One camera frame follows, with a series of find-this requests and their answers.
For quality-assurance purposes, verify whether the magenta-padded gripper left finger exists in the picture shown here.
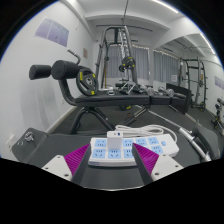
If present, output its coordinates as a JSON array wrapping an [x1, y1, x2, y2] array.
[[41, 143, 92, 186]]

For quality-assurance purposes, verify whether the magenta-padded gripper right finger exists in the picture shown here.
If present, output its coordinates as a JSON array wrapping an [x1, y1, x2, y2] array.
[[131, 143, 184, 186]]

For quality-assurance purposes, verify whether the white power strip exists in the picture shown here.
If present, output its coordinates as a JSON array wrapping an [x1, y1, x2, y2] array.
[[87, 133, 180, 168]]

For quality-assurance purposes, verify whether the black padded flat bench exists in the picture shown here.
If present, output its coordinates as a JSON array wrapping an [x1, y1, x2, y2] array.
[[11, 128, 221, 191]]

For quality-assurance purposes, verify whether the silver barbell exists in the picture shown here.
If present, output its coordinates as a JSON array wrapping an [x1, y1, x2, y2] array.
[[146, 109, 213, 163]]

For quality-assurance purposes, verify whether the black bench with roller pads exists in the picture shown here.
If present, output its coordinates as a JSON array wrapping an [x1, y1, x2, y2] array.
[[28, 59, 193, 134]]

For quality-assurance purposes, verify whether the black box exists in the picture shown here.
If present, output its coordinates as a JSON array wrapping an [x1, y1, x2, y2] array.
[[165, 83, 194, 114]]

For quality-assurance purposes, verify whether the black yellow weight plate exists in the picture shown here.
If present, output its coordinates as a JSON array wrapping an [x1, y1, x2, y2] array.
[[75, 67, 100, 97], [118, 55, 137, 73]]

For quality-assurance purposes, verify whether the dumbbell rack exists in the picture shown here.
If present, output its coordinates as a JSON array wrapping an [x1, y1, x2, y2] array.
[[211, 98, 224, 131]]

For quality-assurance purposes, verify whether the grey window curtain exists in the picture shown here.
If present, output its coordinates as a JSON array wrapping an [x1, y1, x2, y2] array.
[[153, 49, 181, 83], [106, 44, 150, 81]]

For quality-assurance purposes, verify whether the black squat rack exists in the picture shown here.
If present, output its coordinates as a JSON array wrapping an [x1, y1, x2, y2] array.
[[179, 57, 208, 113]]

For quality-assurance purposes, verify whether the long ceiling light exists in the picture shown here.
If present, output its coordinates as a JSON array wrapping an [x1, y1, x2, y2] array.
[[151, 0, 179, 14]]

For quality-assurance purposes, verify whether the white power strip cable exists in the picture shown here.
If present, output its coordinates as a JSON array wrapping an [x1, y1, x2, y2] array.
[[114, 123, 179, 143]]

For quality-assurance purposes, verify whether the small purple wall poster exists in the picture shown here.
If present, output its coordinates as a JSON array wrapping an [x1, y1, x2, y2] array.
[[214, 75, 224, 90]]

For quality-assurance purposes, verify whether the black cable machine frame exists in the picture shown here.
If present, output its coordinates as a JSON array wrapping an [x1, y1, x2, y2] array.
[[94, 25, 139, 88]]

